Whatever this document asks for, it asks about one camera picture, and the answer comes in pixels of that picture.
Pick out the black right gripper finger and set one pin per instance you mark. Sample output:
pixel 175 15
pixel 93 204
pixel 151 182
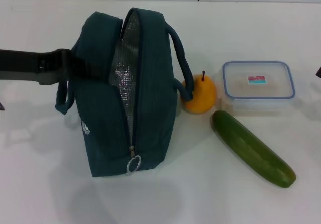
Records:
pixel 319 72

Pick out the clear plastic food container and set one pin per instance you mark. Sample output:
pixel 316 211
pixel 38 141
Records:
pixel 258 88

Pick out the dark blue insulated bag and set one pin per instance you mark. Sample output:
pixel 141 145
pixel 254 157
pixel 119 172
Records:
pixel 100 113

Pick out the orange yellow pear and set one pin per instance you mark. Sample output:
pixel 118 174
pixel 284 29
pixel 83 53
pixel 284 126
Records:
pixel 203 96

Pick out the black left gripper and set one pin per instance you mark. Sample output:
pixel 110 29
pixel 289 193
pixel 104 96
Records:
pixel 22 63

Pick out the green cucumber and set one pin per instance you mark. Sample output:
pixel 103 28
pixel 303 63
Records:
pixel 250 148

